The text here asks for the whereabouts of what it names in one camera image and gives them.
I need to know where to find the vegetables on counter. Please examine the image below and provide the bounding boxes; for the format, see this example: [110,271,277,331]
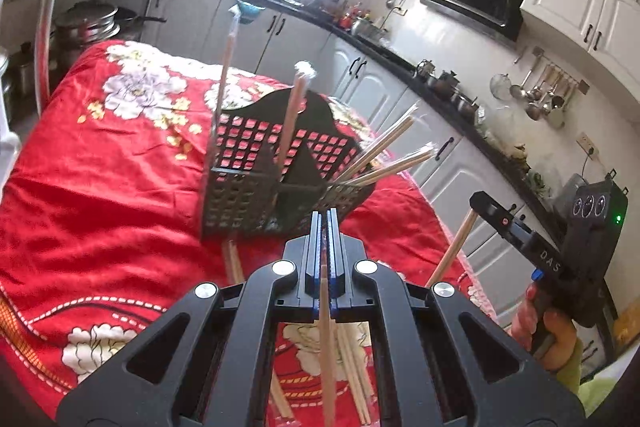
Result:
[500,142,551,202]

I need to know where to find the small steel pot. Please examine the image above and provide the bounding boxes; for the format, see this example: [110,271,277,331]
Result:
[14,42,37,96]

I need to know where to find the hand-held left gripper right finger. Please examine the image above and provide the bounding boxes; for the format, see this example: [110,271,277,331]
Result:
[325,208,586,427]

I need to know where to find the metal pot with lid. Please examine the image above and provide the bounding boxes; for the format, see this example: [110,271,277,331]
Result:
[435,71,461,95]
[454,94,480,118]

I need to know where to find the person's right hand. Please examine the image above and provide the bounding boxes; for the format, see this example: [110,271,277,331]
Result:
[510,284,581,370]

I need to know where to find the stainless steel table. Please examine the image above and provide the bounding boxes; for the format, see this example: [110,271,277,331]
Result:
[27,0,163,118]

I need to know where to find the row of hanging metal utensils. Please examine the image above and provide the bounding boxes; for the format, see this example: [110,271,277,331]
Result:
[490,52,588,130]

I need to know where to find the large steel pot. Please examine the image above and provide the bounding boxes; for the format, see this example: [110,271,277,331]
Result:
[350,18,381,38]

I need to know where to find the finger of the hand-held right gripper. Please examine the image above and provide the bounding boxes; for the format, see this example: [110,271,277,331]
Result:
[469,191,538,265]

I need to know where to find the chopstick pair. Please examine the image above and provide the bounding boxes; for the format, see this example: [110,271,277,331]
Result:
[274,61,317,180]
[210,4,241,168]
[345,142,438,188]
[332,104,418,182]
[320,227,338,427]
[425,208,478,289]

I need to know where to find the group of chopsticks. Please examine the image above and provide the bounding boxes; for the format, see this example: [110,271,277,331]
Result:
[222,239,376,427]

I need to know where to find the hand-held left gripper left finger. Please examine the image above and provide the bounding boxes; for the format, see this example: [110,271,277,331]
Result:
[57,209,326,427]

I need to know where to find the white upper cabinet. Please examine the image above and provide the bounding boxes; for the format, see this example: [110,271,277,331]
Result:
[520,0,640,78]

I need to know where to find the clear plastic bag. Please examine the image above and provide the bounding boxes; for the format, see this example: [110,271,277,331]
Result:
[480,104,521,148]

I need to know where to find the person's right forearm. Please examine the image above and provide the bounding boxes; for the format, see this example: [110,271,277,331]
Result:
[552,339,621,418]

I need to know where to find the black frying pan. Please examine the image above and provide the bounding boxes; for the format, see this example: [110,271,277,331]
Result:
[117,9,166,28]

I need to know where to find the steel steamer pot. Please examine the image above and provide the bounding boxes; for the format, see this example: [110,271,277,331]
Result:
[54,3,121,55]

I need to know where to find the blue hanging bin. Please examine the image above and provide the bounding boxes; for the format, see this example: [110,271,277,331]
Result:
[236,0,266,22]

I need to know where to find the red floral tablecloth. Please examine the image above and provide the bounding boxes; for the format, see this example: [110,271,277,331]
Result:
[0,39,501,427]

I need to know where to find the white base cabinets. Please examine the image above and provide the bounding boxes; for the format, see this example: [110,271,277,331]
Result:
[150,0,616,358]

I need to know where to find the dark plastic utensil basket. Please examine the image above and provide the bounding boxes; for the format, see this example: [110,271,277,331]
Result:
[200,89,376,240]

